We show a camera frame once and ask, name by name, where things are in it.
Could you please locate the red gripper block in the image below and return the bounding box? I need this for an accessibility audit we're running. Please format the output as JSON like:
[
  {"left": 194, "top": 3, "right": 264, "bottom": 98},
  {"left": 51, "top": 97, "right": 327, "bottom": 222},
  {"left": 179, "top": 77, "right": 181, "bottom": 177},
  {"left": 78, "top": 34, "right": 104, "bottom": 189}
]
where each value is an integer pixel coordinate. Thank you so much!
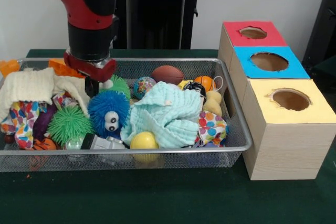
[{"left": 64, "top": 52, "right": 117, "bottom": 98}]

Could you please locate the blue spiky toy with face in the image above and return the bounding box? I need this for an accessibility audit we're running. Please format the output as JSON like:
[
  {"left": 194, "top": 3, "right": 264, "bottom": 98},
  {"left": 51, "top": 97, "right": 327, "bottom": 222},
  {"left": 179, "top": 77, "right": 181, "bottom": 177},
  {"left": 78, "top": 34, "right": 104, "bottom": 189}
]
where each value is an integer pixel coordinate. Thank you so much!
[{"left": 88, "top": 89, "right": 131, "bottom": 140}]

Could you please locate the long orange block with holes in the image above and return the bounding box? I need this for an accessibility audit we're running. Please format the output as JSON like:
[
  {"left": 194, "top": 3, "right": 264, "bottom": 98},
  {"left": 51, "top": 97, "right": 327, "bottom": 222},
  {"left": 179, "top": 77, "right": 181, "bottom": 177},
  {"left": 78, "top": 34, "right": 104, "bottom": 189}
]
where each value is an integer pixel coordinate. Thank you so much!
[{"left": 48, "top": 58, "right": 85, "bottom": 78}]

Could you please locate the cream ribbed cloth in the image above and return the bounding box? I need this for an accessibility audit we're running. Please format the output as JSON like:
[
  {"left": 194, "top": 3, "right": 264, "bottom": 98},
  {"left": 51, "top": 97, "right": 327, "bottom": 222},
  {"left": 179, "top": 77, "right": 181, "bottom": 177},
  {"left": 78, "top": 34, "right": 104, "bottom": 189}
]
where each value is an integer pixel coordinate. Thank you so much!
[{"left": 0, "top": 67, "right": 91, "bottom": 122}]

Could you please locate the shallow clear mesh bin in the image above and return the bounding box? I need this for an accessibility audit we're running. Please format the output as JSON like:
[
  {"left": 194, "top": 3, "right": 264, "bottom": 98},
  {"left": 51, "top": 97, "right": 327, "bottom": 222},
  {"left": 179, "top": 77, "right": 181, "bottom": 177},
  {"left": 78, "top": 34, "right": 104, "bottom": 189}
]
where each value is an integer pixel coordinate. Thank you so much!
[{"left": 0, "top": 57, "right": 253, "bottom": 173}]

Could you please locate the wooden box with three holes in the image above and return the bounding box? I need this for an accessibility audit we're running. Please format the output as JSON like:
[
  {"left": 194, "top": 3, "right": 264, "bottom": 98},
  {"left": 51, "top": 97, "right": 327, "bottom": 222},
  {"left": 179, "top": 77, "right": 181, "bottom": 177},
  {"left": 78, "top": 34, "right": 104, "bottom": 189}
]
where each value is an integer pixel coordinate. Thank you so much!
[{"left": 217, "top": 20, "right": 336, "bottom": 182}]

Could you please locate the large green spiky ball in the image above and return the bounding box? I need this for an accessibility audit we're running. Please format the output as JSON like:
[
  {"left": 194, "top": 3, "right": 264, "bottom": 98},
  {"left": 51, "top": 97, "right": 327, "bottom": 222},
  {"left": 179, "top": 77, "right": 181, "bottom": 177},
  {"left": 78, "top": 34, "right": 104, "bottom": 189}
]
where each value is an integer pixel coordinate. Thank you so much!
[{"left": 47, "top": 105, "right": 94, "bottom": 146}]

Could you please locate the colourful globe ball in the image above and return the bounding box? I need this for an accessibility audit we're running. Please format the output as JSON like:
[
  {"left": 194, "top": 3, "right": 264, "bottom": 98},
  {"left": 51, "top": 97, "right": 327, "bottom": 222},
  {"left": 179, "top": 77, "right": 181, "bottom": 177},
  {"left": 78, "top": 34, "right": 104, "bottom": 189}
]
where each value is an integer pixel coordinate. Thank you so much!
[{"left": 133, "top": 76, "right": 157, "bottom": 99}]

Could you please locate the plain yellow ball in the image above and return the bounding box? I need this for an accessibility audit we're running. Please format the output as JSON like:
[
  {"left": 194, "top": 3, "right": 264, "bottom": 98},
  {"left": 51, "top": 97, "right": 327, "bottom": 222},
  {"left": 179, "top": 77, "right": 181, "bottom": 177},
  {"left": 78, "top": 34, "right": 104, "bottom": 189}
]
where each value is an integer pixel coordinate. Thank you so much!
[{"left": 130, "top": 131, "right": 160, "bottom": 162}]

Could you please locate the mint ribbed cloth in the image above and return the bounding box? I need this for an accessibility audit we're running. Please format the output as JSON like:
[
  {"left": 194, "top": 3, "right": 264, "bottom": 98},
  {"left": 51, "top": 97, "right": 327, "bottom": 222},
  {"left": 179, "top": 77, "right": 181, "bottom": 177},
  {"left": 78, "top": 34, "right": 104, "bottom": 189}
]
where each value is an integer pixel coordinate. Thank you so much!
[{"left": 120, "top": 81, "right": 204, "bottom": 149}]

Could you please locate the small brown football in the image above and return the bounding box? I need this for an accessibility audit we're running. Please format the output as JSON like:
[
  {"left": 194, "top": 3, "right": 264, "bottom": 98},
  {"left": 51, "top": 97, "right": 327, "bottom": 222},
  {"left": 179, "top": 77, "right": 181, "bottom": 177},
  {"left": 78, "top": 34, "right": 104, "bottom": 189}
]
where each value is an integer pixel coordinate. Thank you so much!
[{"left": 151, "top": 65, "right": 184, "bottom": 86}]

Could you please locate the small orange basketball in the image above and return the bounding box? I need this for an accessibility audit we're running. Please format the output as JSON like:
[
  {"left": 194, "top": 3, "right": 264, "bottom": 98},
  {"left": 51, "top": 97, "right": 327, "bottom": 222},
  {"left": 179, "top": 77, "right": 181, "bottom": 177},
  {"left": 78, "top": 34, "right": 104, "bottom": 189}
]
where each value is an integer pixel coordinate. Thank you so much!
[{"left": 194, "top": 76, "right": 217, "bottom": 92}]

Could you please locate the polka dot paper wad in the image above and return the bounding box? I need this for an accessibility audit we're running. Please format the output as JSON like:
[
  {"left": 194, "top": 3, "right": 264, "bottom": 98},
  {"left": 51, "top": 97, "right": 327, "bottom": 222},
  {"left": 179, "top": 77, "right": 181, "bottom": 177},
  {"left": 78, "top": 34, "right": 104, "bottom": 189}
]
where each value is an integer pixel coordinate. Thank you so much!
[{"left": 198, "top": 110, "right": 229, "bottom": 147}]

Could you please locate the black upright panel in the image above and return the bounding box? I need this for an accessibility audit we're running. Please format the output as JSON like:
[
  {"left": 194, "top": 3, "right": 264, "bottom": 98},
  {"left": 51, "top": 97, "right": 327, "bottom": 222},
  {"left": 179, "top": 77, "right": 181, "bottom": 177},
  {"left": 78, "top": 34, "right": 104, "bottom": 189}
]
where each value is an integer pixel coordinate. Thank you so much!
[{"left": 301, "top": 0, "right": 336, "bottom": 65}]

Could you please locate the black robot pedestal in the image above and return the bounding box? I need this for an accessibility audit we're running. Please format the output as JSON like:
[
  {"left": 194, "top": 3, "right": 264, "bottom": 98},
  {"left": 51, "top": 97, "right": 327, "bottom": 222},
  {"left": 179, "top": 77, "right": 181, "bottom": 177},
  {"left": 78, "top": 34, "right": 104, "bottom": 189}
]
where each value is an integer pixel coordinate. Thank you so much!
[{"left": 115, "top": 0, "right": 212, "bottom": 50}]

